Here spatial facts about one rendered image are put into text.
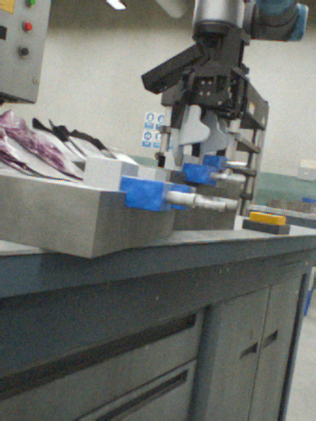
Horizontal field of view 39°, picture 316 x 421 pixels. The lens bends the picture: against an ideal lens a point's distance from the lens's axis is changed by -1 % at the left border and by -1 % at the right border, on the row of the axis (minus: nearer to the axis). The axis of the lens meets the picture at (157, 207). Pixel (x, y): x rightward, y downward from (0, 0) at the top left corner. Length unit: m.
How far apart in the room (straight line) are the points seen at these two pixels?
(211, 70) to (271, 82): 6.73
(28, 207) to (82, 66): 8.48
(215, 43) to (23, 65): 0.94
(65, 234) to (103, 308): 0.20
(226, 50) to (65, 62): 8.43
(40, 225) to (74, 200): 0.04
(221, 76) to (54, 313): 0.41
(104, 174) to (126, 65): 7.96
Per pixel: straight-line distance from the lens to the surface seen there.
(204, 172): 0.67
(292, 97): 7.30
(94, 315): 0.53
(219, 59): 0.71
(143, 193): 0.40
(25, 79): 1.58
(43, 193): 0.37
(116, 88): 8.34
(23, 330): 0.46
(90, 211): 0.35
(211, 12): 0.71
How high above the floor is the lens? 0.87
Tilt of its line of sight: 3 degrees down
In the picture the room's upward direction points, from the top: 9 degrees clockwise
